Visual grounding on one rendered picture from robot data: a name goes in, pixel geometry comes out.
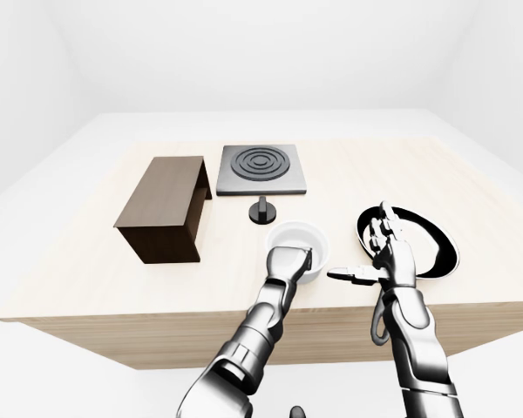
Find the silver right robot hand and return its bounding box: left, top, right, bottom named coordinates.
left=326, top=200, right=418, bottom=288

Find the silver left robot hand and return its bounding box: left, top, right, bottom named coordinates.
left=264, top=246, right=315, bottom=282

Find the white bowl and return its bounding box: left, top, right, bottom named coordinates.
left=265, top=220, right=331, bottom=286

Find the dark wooden cabinet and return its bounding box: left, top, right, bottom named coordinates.
left=113, top=156, right=213, bottom=265

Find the black plate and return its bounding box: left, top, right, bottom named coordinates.
left=356, top=205, right=461, bottom=279

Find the round black knob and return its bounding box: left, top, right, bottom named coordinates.
left=248, top=195, right=278, bottom=226

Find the flat dark stove plate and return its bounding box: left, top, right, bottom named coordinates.
left=216, top=144, right=309, bottom=198

